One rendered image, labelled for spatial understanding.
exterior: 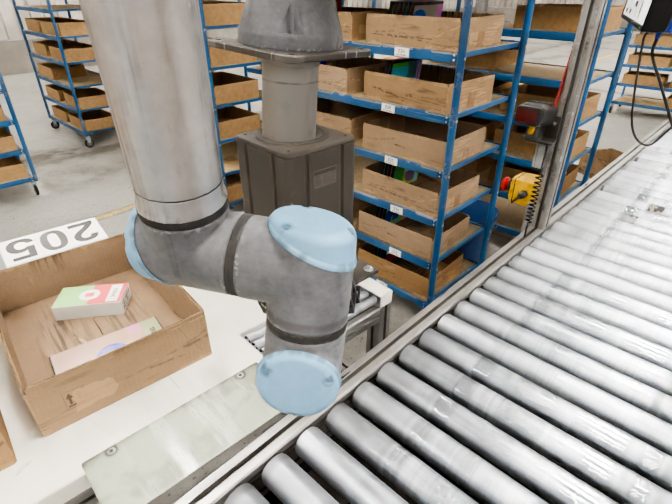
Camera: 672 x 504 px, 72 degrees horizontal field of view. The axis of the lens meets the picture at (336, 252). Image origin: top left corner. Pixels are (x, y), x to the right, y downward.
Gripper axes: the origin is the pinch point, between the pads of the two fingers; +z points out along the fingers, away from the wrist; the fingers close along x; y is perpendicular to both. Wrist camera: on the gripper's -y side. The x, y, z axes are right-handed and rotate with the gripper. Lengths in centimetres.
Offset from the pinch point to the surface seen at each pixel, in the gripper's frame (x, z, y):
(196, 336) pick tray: -5.4, -9.0, -23.4
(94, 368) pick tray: -0.7, -21.0, -33.8
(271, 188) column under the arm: 12.3, 10.4, -7.2
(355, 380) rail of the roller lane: -20.1, -10.1, 1.5
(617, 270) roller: -34, 30, 61
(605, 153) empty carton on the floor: -95, 318, 175
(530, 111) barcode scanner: 7, 41, 50
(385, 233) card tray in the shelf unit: -41, 117, 3
